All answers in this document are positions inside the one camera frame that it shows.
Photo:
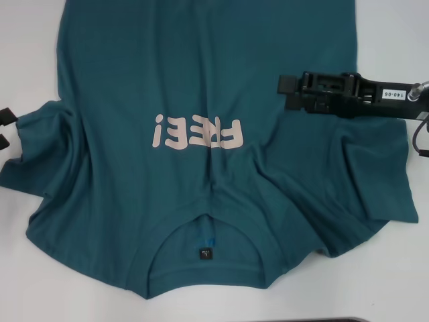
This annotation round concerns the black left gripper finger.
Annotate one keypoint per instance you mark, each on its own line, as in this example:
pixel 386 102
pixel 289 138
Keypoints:
pixel 4 142
pixel 6 114

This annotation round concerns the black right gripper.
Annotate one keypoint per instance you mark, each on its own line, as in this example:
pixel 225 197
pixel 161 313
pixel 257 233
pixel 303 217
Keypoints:
pixel 355 97

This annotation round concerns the teal T-shirt with pink print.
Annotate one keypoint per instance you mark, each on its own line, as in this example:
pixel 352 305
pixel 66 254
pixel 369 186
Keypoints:
pixel 201 67

